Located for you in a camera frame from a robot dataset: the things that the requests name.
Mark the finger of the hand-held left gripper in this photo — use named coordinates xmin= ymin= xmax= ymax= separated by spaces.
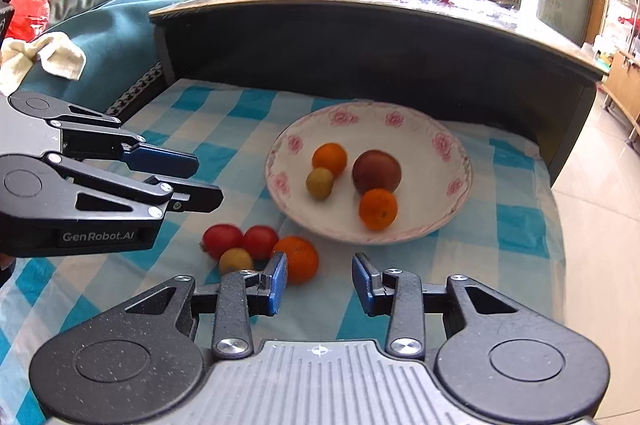
xmin=44 ymin=152 xmax=224 ymax=221
xmin=47 ymin=99 xmax=200 ymax=179

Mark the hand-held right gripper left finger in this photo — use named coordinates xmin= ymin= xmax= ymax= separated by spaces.
xmin=107 ymin=251 xmax=290 ymax=360

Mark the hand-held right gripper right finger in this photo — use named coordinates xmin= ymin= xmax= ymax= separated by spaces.
xmin=351 ymin=252 xmax=532 ymax=359

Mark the orange tangerine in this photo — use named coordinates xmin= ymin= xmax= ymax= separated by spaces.
xmin=312 ymin=143 xmax=348 ymax=178
xmin=358 ymin=188 xmax=399 ymax=231
xmin=271 ymin=236 xmax=320 ymax=285

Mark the white floral plate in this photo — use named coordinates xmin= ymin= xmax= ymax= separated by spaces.
xmin=264 ymin=101 xmax=473 ymax=246

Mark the small yellow-green plum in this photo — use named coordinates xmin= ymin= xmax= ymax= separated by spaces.
xmin=306 ymin=167 xmax=335 ymax=201
xmin=218 ymin=248 xmax=254 ymax=276

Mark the blue white checkered cloth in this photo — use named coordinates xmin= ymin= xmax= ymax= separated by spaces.
xmin=0 ymin=78 xmax=567 ymax=425

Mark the dark red apple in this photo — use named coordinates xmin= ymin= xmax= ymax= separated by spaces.
xmin=352 ymin=149 xmax=402 ymax=196

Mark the teal blanket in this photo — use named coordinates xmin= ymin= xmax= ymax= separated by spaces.
xmin=14 ymin=0 xmax=261 ymax=118

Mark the white towel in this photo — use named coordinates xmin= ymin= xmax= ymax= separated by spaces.
xmin=0 ymin=32 xmax=87 ymax=95

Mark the red plastic bag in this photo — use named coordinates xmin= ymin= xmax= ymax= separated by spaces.
xmin=0 ymin=0 xmax=64 ymax=42

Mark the dark coffee table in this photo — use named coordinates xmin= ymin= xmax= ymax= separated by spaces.
xmin=149 ymin=0 xmax=609 ymax=187

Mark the wooden cabinet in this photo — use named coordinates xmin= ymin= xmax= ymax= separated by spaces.
xmin=602 ymin=50 xmax=640 ymax=128

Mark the metal shelf rack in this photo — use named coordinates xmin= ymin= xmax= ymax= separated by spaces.
xmin=604 ymin=0 xmax=640 ymax=58

